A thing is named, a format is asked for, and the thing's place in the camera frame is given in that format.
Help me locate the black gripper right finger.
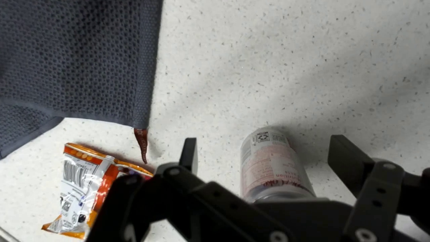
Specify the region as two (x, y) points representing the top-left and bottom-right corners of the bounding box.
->
(328, 134), (430, 242)

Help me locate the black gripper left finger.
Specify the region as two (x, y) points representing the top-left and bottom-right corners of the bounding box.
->
(86, 137), (212, 242)

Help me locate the silver drink can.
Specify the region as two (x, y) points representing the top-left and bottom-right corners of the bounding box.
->
(239, 126), (317, 204)

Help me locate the orange white snack packet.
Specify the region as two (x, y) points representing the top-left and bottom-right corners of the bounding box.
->
(40, 141), (156, 240)

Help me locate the dark blue cloth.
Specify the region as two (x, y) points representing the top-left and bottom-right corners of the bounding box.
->
(0, 0), (165, 165)

